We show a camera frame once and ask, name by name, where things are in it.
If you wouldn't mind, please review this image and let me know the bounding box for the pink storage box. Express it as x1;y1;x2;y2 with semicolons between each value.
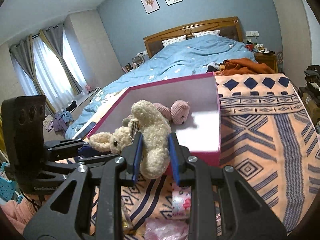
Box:
86;72;222;167

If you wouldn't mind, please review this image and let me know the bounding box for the white patterned pillow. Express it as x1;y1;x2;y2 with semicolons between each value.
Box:
162;35;187;47
192;30;220;39

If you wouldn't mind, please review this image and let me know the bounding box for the beige wardrobe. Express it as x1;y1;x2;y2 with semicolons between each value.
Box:
65;10;123;93

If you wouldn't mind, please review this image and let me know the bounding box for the blue plastic basket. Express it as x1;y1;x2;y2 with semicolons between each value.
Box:
0;161;24;203

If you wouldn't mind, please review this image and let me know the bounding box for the orange brown garment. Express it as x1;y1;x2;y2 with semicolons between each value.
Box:
215;58;275;76

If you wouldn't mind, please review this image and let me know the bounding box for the pink drawstring pouch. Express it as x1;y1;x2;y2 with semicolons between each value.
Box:
145;217;189;240

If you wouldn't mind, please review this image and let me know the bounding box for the orange patterned blanket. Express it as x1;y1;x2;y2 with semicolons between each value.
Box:
50;72;320;240

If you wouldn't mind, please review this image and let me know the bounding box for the grey curtain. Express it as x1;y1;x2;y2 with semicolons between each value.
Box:
40;25;83;97
9;34;54;115

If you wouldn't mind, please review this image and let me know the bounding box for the white sheer curtain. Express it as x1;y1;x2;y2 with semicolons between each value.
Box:
31;37;75;108

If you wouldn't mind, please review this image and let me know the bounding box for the pink tissue pack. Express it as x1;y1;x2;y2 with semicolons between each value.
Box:
172;182;192;220

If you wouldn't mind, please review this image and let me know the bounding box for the dark clothes pile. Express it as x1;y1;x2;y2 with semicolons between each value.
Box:
304;65;320;95

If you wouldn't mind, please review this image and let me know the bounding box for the curtain rod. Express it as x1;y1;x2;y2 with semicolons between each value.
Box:
9;24;64;53

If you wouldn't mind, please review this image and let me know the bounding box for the wooden bed headboard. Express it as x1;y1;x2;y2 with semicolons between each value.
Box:
143;17;243;59

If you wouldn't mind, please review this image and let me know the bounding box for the cream plush rabbit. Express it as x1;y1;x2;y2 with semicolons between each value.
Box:
89;100;172;179

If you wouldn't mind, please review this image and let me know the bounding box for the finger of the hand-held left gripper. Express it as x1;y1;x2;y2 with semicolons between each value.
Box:
45;153;120;180
43;138;97;159

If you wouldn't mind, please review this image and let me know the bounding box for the blue floral duvet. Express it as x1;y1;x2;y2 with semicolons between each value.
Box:
65;34;255;139

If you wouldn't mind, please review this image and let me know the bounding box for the pile of clothes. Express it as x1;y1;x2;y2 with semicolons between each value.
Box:
42;109;74;133

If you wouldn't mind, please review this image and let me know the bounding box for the smartphone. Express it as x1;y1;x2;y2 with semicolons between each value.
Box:
72;121;97;139

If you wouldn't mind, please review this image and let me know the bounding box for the cardboard box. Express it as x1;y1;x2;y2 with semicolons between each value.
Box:
299;86;320;130

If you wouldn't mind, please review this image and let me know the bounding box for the cluttered bedside table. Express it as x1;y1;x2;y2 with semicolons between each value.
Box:
121;54;147;73

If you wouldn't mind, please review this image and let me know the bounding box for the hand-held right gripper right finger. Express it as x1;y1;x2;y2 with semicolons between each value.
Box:
168;132;288;240

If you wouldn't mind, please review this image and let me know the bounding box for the pink fluffy cloth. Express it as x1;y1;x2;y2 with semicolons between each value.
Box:
0;197;47;233

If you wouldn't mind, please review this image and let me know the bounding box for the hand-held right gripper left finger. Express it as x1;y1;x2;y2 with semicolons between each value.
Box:
24;132;144;240

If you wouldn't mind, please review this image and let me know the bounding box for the pink knitted teddy bear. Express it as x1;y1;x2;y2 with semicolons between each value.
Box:
127;100;191;125

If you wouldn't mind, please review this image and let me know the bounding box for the wooden nightstand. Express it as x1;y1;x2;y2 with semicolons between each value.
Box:
254;51;279;73

